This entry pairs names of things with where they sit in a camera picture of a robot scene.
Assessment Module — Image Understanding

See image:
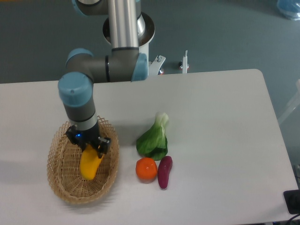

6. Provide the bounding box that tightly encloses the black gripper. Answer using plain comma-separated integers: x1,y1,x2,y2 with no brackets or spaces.
65,122,111,158

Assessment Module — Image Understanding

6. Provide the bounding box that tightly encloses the yellow mango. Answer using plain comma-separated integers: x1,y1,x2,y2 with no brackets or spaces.
79,145,104,180

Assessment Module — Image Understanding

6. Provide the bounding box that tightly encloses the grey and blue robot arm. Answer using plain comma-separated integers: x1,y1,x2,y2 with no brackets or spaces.
58,0,149,158

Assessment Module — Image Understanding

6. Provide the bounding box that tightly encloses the woven wicker basket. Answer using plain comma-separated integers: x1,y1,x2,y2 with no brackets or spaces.
47,117,120,204

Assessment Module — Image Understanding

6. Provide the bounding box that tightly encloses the orange tangerine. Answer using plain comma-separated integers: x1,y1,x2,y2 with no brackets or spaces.
135,157,158,180

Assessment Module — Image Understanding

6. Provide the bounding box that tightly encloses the green bok choy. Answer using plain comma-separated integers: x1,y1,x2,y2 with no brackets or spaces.
136,112,169,161

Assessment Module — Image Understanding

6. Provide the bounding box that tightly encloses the purple sweet potato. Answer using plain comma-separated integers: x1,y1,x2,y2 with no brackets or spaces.
157,156,173,189

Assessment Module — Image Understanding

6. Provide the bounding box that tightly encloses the black device at table edge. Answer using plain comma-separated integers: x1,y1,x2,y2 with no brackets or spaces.
283,189,300,214

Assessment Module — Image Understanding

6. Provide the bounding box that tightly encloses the blue plastic bag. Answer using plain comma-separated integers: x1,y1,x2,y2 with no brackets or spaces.
277,0,300,21

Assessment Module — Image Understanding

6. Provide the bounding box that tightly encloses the white bracket with red feet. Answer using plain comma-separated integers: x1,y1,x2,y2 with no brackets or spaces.
179,50,189,74

